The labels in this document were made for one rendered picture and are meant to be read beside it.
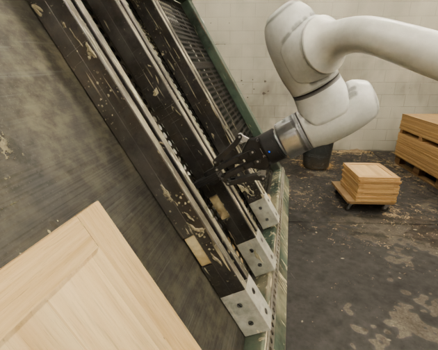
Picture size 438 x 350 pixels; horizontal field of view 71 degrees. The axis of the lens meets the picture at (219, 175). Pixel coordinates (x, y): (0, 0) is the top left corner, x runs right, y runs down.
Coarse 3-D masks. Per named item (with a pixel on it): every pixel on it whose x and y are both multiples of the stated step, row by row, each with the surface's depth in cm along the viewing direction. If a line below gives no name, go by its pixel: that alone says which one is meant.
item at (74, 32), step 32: (32, 0) 59; (64, 0) 58; (64, 32) 60; (96, 32) 63; (96, 64) 61; (96, 96) 63; (128, 96) 63; (128, 128) 64; (160, 160) 65; (160, 192) 68; (192, 192) 70; (192, 224) 69; (224, 256) 70; (224, 288) 73; (256, 288) 77; (256, 320) 74
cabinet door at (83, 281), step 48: (48, 240) 40; (96, 240) 47; (0, 288) 33; (48, 288) 37; (96, 288) 44; (144, 288) 51; (0, 336) 31; (48, 336) 35; (96, 336) 41; (144, 336) 47; (192, 336) 57
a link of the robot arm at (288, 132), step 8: (288, 120) 67; (296, 120) 65; (280, 128) 67; (288, 128) 66; (296, 128) 65; (280, 136) 66; (288, 136) 66; (296, 136) 65; (304, 136) 65; (280, 144) 68; (288, 144) 66; (296, 144) 66; (304, 144) 66; (288, 152) 67; (296, 152) 67; (304, 152) 68
